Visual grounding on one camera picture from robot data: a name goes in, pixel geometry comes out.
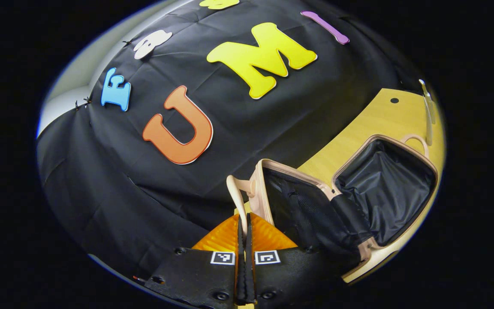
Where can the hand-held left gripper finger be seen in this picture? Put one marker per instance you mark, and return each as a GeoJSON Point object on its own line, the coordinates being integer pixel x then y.
{"type": "Point", "coordinates": [240, 257]}
{"type": "Point", "coordinates": [250, 257]}

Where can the beige suitcase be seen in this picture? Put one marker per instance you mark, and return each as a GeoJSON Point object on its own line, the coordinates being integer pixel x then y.
{"type": "Point", "coordinates": [384, 189]}

